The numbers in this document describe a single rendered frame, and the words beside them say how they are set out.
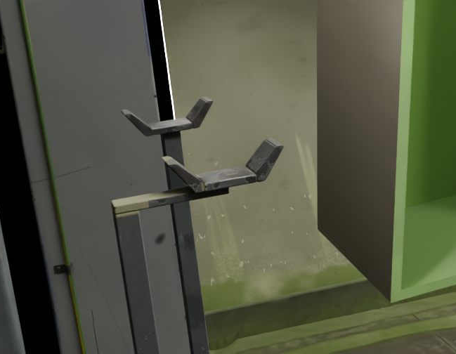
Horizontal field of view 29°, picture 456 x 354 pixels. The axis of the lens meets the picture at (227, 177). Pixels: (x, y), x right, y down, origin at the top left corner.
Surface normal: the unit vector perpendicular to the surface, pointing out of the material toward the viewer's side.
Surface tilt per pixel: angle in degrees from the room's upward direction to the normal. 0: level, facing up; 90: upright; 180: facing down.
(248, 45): 57
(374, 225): 90
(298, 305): 91
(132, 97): 90
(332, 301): 90
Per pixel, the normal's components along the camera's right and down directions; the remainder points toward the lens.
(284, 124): 0.15, -0.33
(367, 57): -0.93, 0.20
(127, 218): 0.26, 0.23
